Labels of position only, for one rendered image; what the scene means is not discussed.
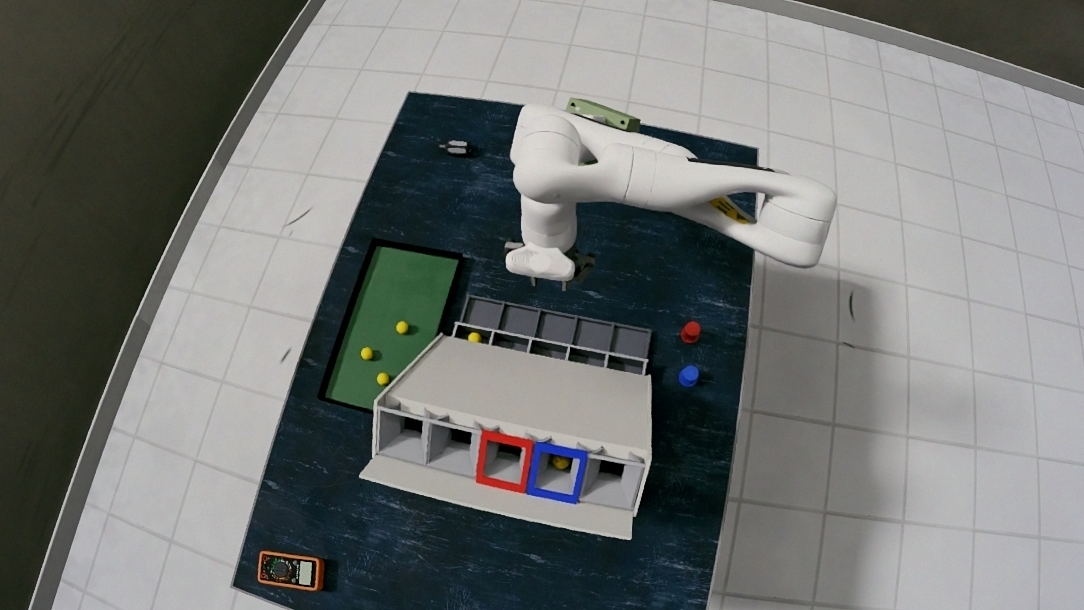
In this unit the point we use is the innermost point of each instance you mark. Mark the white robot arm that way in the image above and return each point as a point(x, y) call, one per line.
point(792, 228)

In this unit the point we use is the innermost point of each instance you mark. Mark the red plug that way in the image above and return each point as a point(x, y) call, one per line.
point(690, 333)

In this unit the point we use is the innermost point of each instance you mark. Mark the red square frame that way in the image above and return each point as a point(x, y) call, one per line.
point(507, 439)

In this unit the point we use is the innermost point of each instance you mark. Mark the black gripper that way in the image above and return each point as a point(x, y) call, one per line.
point(585, 267)

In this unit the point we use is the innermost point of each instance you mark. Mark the blue square frame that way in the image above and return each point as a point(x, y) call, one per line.
point(563, 451)

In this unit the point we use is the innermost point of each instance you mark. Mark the blue plug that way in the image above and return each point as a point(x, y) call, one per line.
point(689, 377)

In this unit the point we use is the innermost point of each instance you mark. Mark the orange digital multimeter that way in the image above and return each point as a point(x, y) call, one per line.
point(291, 571)

